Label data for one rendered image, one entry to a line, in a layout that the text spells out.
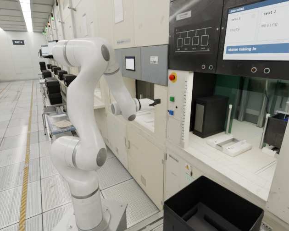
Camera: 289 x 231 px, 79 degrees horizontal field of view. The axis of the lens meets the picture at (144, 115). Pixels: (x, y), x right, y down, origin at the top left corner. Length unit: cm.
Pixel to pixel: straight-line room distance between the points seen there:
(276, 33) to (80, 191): 96
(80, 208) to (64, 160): 23
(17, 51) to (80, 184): 1357
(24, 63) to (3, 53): 113
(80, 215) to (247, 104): 166
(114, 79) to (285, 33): 70
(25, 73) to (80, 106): 1354
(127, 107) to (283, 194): 76
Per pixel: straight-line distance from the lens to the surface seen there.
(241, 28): 93
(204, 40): 105
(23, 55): 1416
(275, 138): 137
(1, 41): 1426
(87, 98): 69
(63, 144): 76
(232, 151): 129
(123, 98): 94
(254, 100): 193
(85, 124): 69
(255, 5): 92
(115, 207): 103
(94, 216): 91
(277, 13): 87
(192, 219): 98
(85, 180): 80
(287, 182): 88
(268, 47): 87
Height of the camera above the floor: 150
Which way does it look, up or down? 19 degrees down
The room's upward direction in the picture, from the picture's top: 1 degrees counter-clockwise
